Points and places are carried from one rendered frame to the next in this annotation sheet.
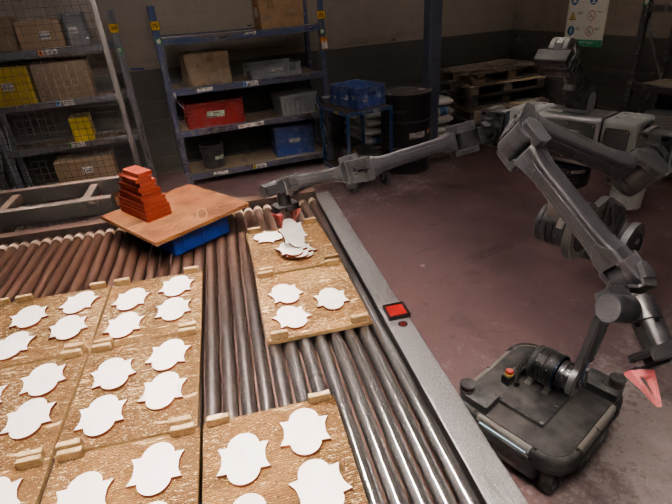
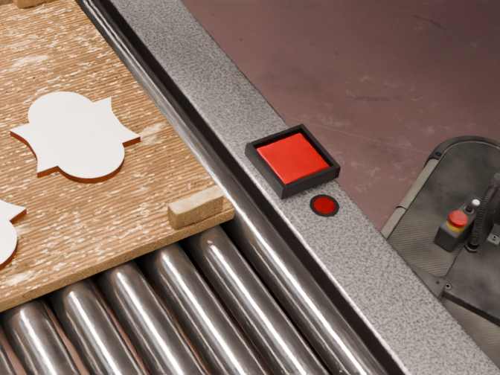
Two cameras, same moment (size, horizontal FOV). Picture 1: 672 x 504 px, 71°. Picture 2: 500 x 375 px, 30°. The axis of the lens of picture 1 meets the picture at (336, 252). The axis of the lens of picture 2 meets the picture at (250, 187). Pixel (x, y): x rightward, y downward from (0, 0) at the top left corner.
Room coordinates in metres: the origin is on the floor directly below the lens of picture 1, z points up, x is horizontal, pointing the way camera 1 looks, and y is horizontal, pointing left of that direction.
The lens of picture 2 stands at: (0.70, 0.17, 1.64)
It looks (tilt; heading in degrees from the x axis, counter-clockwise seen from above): 47 degrees down; 333
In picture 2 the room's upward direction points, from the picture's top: 9 degrees clockwise
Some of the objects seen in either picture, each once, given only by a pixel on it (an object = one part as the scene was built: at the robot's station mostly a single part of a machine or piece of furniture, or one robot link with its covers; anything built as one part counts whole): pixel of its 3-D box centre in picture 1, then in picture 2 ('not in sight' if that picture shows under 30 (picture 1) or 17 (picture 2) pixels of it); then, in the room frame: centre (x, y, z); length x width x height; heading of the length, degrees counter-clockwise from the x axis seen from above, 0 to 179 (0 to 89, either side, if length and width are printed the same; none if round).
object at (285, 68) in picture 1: (271, 68); not in sight; (5.93, 0.59, 1.16); 0.60 x 0.40 x 0.15; 112
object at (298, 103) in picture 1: (293, 101); not in sight; (6.01, 0.38, 0.76); 0.50 x 0.36 x 0.24; 115
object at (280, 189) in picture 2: (396, 310); (292, 160); (1.33, -0.19, 0.92); 0.08 x 0.08 x 0.02; 11
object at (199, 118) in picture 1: (213, 110); not in sight; (5.72, 1.31, 0.78); 0.66 x 0.45 x 0.28; 109
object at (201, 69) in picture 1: (204, 67); not in sight; (5.75, 1.32, 1.26); 0.49 x 0.38 x 0.34; 115
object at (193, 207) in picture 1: (175, 210); not in sight; (2.12, 0.75, 1.03); 0.50 x 0.50 x 0.02; 47
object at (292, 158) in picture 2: (396, 311); (292, 161); (1.33, -0.19, 0.92); 0.06 x 0.06 x 0.01; 11
